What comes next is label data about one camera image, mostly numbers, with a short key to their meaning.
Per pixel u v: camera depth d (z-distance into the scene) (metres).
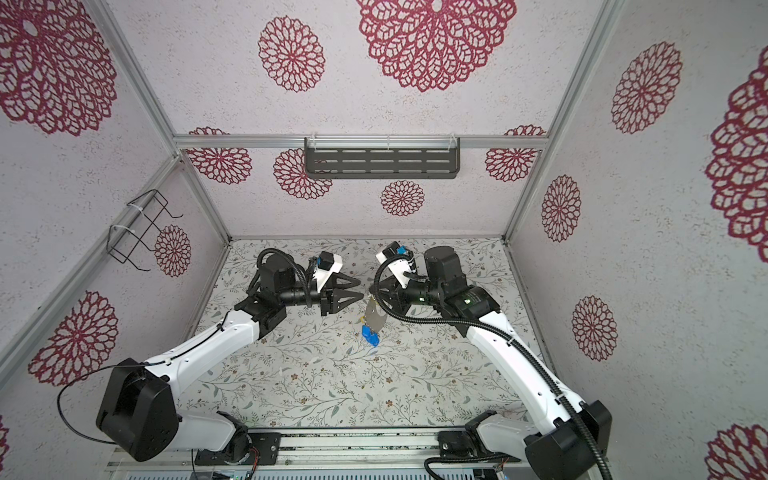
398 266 0.58
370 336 0.76
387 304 0.65
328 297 0.65
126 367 0.44
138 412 0.41
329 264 0.63
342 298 0.67
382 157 0.97
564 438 0.37
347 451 0.75
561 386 0.42
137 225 0.78
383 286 0.66
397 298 0.59
